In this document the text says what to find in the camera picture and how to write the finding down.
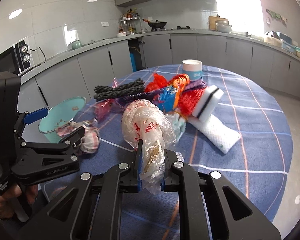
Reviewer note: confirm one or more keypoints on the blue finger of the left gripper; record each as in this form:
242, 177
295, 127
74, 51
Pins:
34, 116
74, 138

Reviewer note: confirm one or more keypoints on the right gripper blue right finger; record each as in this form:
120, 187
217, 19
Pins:
163, 169

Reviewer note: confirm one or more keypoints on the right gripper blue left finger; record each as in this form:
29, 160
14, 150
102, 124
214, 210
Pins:
138, 163

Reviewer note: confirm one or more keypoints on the plaid cloth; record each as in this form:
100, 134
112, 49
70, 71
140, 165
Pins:
91, 138

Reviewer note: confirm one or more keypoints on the clear plastic bag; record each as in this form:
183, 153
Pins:
144, 120

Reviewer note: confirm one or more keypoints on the dark grey foam net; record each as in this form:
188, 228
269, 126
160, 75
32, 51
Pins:
120, 91

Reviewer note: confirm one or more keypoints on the red foam net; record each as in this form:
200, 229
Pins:
190, 95

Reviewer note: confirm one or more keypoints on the red plastic bag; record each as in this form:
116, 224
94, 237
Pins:
157, 85

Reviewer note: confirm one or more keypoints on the white blue paper cup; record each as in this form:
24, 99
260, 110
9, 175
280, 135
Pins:
193, 68

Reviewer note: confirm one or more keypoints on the purple snack wrapper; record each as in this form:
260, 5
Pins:
153, 95

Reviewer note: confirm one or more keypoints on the person's left hand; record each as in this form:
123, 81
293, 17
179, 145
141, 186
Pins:
6, 211

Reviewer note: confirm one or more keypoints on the pink transparent plastic wrapper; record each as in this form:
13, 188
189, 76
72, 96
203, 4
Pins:
102, 108

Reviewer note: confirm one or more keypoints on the pale green plastic wrapper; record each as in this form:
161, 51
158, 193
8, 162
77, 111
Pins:
178, 124

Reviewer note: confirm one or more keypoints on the blue orange snack wrapper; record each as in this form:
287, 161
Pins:
168, 99

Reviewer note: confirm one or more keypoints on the black white microwave oven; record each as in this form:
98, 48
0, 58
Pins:
17, 58

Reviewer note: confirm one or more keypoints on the white black sponge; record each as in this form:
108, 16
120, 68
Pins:
207, 103

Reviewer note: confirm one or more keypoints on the blue gas cylinder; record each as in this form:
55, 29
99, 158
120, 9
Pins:
133, 61

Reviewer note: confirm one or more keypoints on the blue plaid tablecloth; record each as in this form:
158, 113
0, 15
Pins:
258, 164

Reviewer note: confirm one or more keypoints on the metal spice rack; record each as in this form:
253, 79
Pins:
130, 22

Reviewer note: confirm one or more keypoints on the black wok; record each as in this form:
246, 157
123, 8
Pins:
156, 24

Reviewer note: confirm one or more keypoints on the gas stove burner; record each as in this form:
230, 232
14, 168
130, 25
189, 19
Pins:
183, 28

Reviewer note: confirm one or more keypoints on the wooden cutting board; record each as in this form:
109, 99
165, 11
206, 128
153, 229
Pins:
213, 20

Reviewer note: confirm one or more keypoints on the steel pot with lid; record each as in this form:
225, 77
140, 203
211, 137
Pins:
223, 26

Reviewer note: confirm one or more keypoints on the storage boxes on counter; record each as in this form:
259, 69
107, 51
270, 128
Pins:
283, 41

